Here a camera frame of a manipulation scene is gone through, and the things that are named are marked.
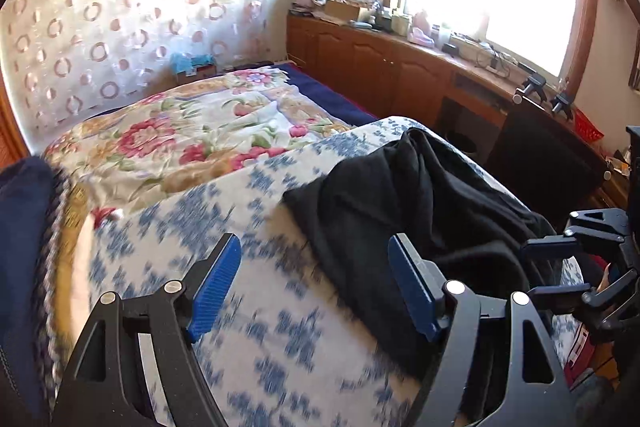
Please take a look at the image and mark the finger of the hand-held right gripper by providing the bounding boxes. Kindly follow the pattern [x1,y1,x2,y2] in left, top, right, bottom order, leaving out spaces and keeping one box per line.
[520,208,632,260]
[527,267,640,344]

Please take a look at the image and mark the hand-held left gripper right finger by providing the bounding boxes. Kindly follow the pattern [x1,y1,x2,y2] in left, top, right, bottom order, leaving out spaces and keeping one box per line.
[387,233,572,427]

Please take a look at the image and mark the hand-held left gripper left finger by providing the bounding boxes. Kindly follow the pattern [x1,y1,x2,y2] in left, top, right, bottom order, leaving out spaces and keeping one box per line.
[50,232,243,427]

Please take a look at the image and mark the black t-shirt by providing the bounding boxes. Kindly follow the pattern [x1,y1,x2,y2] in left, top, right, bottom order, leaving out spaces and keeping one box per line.
[282,127,585,427]

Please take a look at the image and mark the red plastic basket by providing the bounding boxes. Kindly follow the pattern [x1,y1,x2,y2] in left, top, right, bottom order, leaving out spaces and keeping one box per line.
[572,109,606,142]

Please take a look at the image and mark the black chair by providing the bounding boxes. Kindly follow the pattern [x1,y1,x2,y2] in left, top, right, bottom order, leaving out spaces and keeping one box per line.
[486,94,613,214]

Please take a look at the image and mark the black clamp stand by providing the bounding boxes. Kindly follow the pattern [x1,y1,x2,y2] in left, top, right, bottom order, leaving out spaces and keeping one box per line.
[550,91,577,121]
[512,74,549,104]

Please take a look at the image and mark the blue white patterned blanket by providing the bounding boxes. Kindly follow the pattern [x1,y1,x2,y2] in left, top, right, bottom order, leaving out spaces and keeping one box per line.
[40,116,586,427]

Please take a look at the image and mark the black waste bin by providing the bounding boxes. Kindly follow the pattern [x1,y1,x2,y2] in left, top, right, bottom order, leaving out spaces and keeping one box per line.
[451,134,479,159]

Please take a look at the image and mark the floral quilt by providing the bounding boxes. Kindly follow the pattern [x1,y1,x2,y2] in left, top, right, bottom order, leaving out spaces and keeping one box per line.
[42,69,362,229]

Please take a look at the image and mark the navy blue cushion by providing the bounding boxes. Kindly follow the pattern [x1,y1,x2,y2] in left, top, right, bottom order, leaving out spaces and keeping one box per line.
[0,156,69,427]

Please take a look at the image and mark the white electronic device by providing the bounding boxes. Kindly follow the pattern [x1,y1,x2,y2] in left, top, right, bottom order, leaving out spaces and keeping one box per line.
[449,34,502,61]

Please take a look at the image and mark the navy blue bed sheet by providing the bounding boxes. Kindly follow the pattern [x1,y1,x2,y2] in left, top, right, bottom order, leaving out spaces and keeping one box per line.
[230,62,379,128]

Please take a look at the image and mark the long wooden cabinet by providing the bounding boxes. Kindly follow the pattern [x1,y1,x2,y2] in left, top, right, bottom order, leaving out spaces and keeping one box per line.
[286,13,631,219]

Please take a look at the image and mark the blue plastic bag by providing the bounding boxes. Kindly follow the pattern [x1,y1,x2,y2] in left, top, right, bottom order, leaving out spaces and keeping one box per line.
[169,52,217,76]

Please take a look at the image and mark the pink plastic bag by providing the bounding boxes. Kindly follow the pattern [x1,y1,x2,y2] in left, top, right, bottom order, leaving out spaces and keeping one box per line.
[406,11,437,46]

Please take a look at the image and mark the wooden wardrobe door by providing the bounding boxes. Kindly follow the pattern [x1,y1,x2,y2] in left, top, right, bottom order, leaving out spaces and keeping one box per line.
[0,72,32,158]

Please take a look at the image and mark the white container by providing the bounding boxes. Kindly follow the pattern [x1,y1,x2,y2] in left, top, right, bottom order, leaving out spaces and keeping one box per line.
[391,9,412,36]

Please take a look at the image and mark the cardboard box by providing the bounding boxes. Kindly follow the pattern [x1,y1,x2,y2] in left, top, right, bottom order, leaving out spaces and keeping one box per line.
[324,0,369,24]

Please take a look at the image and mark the circle patterned sheer curtain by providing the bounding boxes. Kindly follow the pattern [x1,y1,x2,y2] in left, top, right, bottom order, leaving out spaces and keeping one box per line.
[0,0,297,144]

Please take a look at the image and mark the pile of papers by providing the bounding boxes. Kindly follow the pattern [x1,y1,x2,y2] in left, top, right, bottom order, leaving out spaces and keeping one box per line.
[289,0,327,16]

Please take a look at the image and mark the black cables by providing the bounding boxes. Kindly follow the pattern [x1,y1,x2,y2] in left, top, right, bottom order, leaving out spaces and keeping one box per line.
[475,48,522,76]

